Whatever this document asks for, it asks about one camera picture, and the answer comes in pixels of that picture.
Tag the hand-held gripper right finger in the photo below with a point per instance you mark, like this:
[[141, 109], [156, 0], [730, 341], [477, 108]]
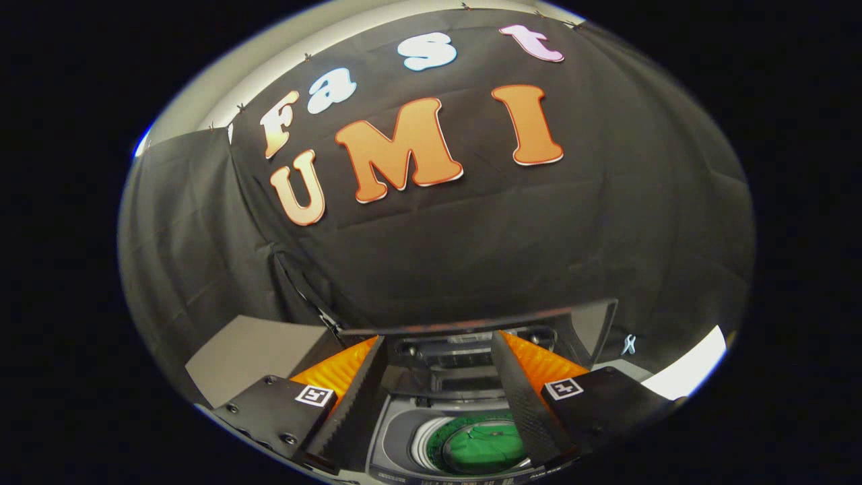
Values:
[[528, 417]]

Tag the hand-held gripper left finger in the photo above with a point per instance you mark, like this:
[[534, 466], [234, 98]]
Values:
[[353, 417]]

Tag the green polo shirt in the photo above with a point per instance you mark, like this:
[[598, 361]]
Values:
[[478, 448]]

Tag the light blue clip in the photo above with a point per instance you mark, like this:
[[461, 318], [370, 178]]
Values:
[[629, 345]]

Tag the ceiling light panel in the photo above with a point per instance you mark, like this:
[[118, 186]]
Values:
[[142, 143]]

